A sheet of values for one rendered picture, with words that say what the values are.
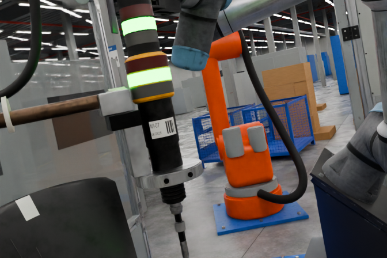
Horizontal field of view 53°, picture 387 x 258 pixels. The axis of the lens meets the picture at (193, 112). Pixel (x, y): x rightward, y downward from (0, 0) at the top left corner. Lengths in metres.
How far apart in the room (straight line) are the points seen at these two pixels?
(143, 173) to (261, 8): 0.58
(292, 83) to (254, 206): 4.46
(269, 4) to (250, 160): 3.44
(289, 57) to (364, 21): 8.80
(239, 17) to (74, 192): 0.53
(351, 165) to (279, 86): 7.41
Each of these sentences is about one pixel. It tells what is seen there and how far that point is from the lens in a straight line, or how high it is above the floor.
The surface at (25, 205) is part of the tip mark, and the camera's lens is 0.53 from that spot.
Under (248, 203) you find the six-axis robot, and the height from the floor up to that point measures 0.22.
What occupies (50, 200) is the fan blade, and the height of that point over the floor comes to 1.43.
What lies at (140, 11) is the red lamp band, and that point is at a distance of 0.39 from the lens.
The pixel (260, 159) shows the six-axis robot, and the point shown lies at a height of 0.64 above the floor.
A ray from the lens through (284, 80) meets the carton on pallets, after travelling 8.40.
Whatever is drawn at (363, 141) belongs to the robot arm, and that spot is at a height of 1.33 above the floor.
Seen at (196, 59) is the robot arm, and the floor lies 1.59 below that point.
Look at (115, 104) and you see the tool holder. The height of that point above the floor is 1.54.
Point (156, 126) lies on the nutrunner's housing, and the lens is 0.38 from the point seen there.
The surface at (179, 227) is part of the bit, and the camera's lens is 0.42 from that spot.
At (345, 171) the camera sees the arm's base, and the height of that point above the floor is 1.26.
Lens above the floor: 1.54
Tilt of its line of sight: 4 degrees down
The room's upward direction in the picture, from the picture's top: 11 degrees counter-clockwise
